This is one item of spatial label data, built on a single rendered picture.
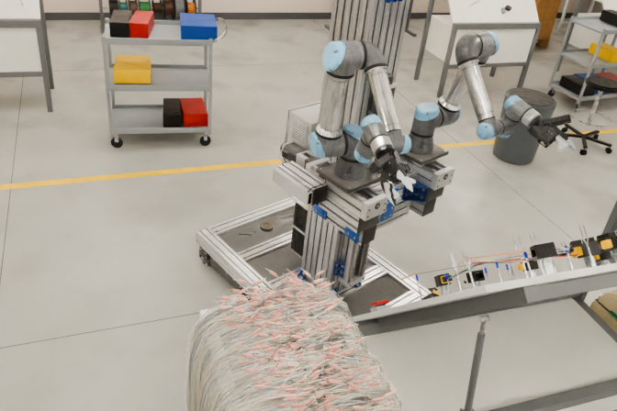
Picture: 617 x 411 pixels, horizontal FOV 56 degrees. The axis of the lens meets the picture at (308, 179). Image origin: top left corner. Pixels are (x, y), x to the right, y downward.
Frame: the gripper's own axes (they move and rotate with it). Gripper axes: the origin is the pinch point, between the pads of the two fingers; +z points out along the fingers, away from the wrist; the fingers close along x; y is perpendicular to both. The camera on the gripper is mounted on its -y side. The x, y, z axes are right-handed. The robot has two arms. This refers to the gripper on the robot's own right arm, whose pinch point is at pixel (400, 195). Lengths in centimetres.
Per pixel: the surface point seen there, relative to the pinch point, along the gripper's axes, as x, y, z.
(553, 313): 20, 100, 35
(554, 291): -30, 4, 51
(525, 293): -31, -14, 53
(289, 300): 4, -59, 37
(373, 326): 52, 22, 24
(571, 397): 3, 46, 73
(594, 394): -1, 54, 74
